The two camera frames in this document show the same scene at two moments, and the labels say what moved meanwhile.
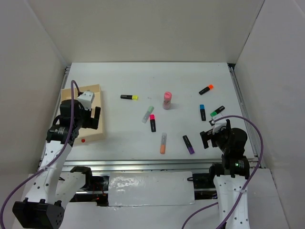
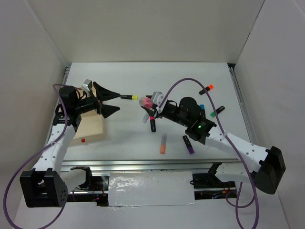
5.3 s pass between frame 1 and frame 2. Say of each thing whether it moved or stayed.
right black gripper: moved
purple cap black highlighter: stayed
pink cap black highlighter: stayed
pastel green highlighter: stayed
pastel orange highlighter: stayed
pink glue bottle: moved
